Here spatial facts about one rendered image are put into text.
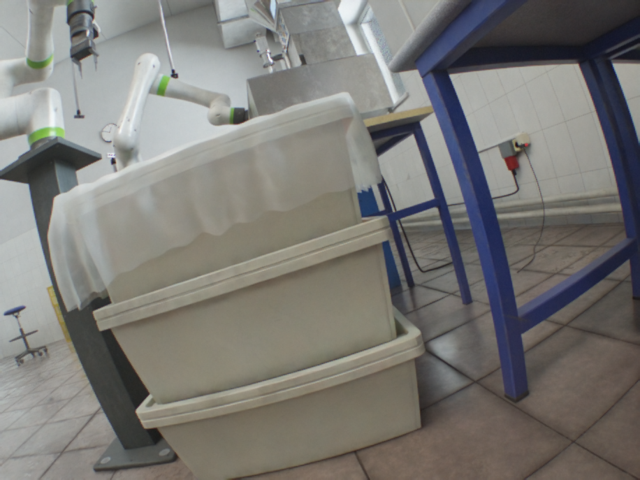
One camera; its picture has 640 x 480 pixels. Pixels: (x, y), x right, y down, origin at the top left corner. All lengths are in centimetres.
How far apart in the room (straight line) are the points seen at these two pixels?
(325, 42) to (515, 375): 126
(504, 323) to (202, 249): 58
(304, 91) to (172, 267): 80
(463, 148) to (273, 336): 48
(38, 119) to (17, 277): 545
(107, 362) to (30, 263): 532
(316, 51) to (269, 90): 28
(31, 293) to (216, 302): 582
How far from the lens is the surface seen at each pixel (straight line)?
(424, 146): 134
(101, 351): 107
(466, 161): 65
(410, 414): 77
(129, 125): 166
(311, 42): 142
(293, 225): 63
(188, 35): 613
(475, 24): 56
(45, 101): 122
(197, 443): 80
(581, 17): 84
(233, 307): 64
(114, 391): 110
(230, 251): 64
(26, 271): 640
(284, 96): 123
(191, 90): 195
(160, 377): 76
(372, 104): 129
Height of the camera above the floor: 49
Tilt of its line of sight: 3 degrees down
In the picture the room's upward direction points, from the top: 18 degrees counter-clockwise
